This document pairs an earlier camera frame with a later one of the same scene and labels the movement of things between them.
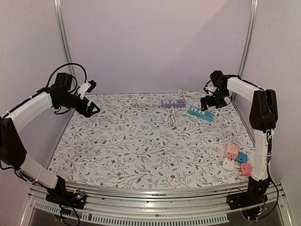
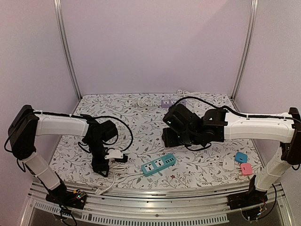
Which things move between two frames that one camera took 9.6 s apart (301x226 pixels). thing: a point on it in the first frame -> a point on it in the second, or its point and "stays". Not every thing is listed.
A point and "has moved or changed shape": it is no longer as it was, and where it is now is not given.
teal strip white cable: x=173 y=122 has moved or changed shape
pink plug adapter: x=246 y=169 stays
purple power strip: x=174 y=103 stays
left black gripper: x=87 y=113 -> x=98 y=166
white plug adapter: x=228 y=164 stays
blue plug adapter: x=241 y=157 stays
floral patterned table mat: x=132 y=141 stays
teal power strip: x=197 y=111 has moved or changed shape
